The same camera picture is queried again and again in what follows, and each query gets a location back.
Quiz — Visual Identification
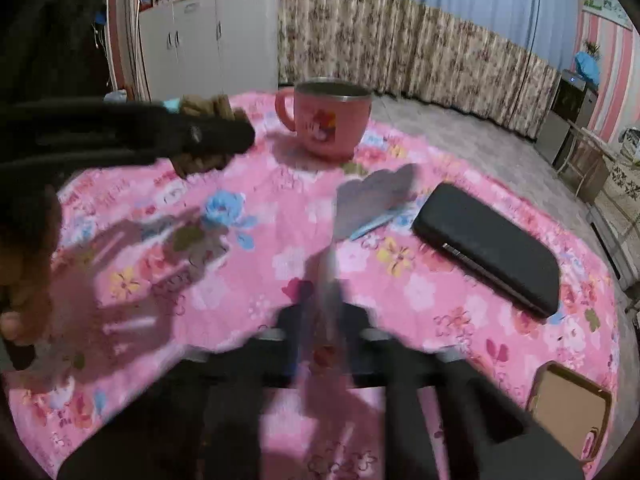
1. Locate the brown paper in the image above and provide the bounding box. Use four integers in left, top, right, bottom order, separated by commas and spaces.
170, 94, 255, 179

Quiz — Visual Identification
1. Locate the white paper card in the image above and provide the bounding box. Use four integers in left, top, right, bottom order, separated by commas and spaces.
319, 161, 426, 321

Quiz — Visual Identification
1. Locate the left hand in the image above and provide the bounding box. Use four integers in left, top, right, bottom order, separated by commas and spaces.
1, 184, 62, 346

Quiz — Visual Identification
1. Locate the light blue tissue box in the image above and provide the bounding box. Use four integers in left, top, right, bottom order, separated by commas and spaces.
163, 98, 181, 113

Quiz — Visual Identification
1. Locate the white cabinet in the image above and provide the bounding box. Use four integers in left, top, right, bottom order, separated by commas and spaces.
139, 0, 279, 101

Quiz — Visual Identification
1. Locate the pink mug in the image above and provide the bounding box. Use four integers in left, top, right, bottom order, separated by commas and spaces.
274, 77, 372, 162

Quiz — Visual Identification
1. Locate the pink floral tablecloth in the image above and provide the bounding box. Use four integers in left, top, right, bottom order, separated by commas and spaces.
6, 93, 620, 474

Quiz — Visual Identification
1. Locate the black zip case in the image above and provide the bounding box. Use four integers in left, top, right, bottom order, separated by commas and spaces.
412, 182, 560, 318

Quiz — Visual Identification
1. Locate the brown phone case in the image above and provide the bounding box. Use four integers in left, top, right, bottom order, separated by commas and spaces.
526, 361, 613, 464

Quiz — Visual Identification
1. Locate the patterned covered cabinet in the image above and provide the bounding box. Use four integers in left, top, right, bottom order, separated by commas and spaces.
588, 154, 639, 292

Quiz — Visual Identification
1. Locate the small metal side table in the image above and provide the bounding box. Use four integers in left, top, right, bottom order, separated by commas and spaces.
556, 122, 617, 205

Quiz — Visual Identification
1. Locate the blue and floral curtain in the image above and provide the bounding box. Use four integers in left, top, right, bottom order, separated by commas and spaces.
278, 0, 578, 138

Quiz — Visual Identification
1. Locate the water dispenser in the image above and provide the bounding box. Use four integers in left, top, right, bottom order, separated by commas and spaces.
535, 70, 598, 168

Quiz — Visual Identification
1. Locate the blue bag on dispenser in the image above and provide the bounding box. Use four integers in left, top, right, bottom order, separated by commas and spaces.
574, 51, 600, 87

